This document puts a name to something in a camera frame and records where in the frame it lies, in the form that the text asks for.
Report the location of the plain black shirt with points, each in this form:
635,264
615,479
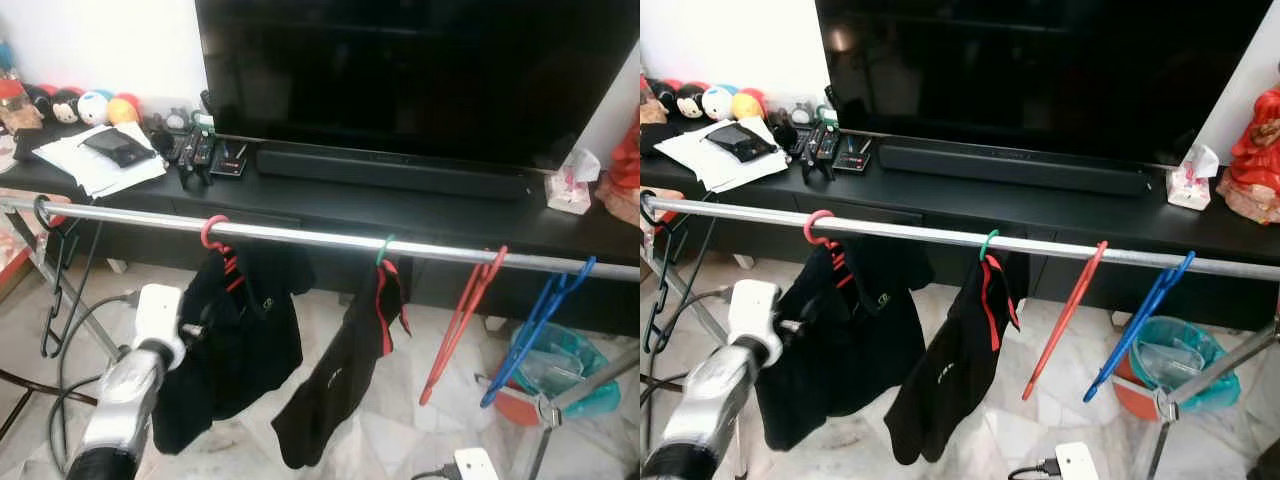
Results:
850,345
240,350

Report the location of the black soundbar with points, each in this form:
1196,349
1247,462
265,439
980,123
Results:
390,175
1010,170

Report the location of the orange bin with teal liner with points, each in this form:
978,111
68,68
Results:
1210,385
585,395

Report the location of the brown plush toy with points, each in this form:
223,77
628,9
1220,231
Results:
648,108
15,110

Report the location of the white green cup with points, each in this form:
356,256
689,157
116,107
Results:
204,122
828,116

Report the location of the black pouch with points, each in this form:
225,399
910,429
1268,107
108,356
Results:
118,148
742,143

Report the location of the yellow red plush toy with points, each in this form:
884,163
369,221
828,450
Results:
123,110
747,105

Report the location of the black microphone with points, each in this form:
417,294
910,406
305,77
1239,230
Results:
161,142
783,135

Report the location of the black shirt with red trim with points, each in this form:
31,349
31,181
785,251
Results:
940,390
330,390

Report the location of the black remote control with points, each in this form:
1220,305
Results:
853,157
825,147
806,147
184,152
203,152
230,162

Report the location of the white tissue pack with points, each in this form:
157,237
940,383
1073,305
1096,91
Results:
1190,185
570,190

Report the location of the black TV cabinet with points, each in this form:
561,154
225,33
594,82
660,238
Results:
450,225
1080,220

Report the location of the black television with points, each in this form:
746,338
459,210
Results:
420,70
1040,65

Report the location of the green plastic hanger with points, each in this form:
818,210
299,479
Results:
985,246
381,252

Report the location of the pink plastic hanger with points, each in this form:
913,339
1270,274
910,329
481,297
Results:
809,227
206,232

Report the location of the small grey plush toy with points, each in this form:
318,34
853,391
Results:
178,120
802,114

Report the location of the red plastic hanger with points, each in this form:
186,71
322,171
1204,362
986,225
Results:
1065,315
460,320

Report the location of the white blue plush toy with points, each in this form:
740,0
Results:
93,108
717,103

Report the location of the thin black hanger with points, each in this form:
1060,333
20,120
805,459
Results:
60,300
660,300

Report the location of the blue plastic hanger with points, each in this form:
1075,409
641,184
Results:
1135,325
530,330

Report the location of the red laughing Buddha statue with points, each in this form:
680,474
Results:
625,180
1255,160

